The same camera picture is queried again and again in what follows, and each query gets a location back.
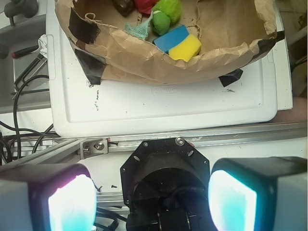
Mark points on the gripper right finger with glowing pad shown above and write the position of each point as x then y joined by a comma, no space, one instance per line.
259,194

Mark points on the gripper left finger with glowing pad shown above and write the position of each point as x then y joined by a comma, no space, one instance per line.
47,197

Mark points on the teal blue cloth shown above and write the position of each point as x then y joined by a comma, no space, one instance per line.
141,30

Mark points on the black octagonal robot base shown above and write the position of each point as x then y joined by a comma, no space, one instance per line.
164,185

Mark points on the red cloth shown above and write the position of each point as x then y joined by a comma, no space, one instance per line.
145,6

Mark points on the white plastic lid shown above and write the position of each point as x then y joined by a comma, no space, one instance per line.
118,108

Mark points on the crumpled white paper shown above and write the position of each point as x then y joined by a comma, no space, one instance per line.
42,44

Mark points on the brown paper bag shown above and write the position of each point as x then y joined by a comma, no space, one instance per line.
233,34

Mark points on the blue and yellow sponge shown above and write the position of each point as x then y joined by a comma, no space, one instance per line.
179,44

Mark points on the dark brown object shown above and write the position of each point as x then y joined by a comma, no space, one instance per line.
124,7

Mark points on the green plush toy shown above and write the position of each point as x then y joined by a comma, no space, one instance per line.
165,14

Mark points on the aluminium frame rail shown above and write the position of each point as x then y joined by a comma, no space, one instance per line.
66,148

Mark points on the grey clamp handle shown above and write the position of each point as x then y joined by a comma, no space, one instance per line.
28,8

